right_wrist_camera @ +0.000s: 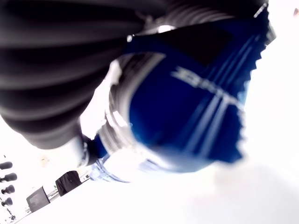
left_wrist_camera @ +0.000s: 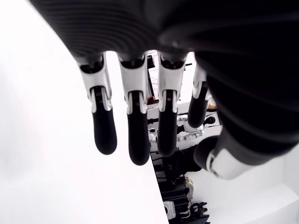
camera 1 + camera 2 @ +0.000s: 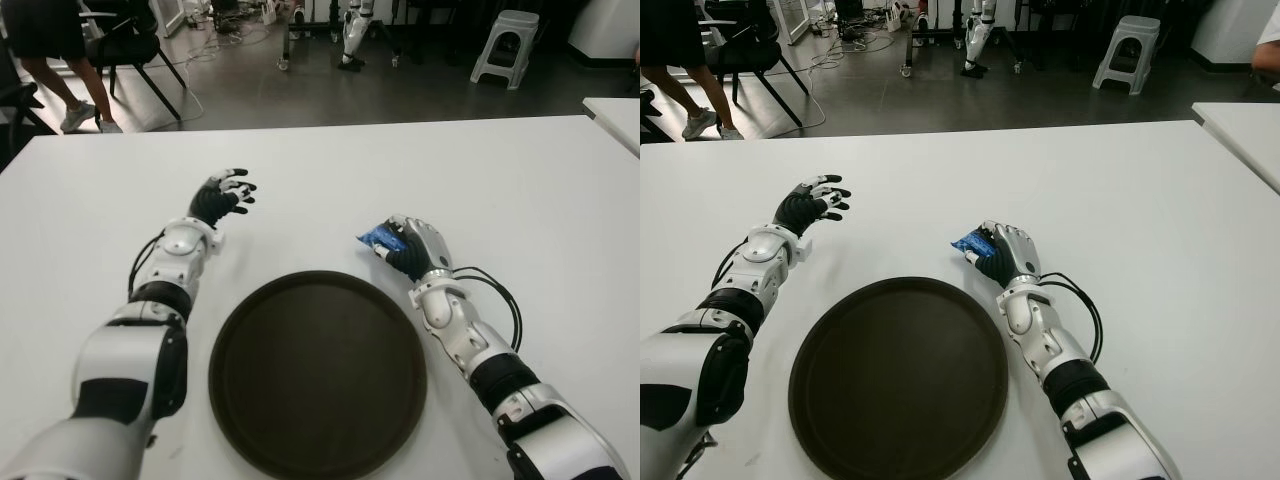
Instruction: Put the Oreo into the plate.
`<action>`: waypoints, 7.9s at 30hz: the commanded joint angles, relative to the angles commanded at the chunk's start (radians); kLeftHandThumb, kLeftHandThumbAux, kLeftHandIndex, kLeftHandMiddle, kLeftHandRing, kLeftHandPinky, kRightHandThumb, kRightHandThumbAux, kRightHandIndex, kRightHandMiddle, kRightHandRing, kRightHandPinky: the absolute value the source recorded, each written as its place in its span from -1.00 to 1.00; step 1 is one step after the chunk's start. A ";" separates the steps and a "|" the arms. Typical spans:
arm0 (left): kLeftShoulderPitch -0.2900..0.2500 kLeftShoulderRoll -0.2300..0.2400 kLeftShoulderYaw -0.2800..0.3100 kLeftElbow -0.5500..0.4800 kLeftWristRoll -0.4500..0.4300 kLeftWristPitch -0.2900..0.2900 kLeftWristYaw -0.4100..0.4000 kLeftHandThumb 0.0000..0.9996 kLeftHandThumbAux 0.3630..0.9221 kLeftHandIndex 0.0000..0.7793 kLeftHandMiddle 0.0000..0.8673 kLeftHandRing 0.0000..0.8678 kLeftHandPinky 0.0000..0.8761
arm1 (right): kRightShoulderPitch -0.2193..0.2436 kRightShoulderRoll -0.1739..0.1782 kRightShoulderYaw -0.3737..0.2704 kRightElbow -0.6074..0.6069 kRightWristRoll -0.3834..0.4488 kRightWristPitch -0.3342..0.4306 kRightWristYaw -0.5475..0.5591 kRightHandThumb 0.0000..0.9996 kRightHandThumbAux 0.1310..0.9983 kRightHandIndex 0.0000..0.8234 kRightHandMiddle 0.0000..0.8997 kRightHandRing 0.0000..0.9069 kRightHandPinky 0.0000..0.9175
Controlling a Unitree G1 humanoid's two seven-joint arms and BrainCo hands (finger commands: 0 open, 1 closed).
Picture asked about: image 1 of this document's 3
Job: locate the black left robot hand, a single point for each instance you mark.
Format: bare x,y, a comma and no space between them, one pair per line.
8,177

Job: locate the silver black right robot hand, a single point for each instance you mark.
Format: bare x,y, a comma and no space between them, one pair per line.
51,70

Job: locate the blue Oreo cookie pack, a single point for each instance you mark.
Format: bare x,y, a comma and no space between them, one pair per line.
187,105

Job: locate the dark background box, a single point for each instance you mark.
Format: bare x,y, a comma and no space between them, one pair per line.
37,200
67,182

